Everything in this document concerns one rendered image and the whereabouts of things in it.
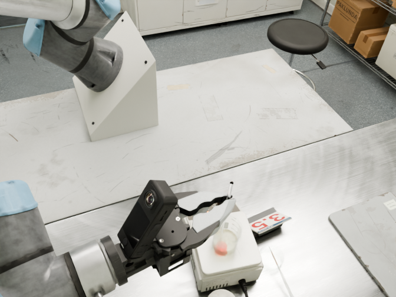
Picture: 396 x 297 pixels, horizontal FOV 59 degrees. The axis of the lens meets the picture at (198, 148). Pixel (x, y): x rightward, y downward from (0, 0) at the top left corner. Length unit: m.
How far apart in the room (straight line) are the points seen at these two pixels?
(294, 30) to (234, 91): 1.03
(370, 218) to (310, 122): 0.35
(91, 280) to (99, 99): 0.63
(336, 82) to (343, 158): 1.97
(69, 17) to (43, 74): 2.11
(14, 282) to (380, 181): 0.88
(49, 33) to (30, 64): 2.15
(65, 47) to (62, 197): 0.36
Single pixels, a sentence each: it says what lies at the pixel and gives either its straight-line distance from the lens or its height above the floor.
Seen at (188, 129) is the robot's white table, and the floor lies 0.90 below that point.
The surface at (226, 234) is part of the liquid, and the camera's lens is 0.71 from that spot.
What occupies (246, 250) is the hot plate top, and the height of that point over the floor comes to 0.99.
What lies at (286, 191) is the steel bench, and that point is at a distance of 0.93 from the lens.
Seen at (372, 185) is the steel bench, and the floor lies 0.90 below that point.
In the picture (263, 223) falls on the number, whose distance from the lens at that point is 0.84.
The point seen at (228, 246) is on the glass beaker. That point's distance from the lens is 0.67.
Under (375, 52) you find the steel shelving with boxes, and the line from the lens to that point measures 3.17.
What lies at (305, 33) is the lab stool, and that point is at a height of 0.64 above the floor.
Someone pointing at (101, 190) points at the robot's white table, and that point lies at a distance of 0.91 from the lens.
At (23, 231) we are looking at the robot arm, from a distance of 0.51.
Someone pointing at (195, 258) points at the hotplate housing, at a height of 0.97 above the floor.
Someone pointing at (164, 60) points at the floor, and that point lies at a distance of 2.94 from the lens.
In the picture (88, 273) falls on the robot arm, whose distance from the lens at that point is 0.50.
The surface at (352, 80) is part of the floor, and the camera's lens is 3.09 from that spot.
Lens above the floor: 1.62
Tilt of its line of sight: 47 degrees down
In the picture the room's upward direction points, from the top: 4 degrees clockwise
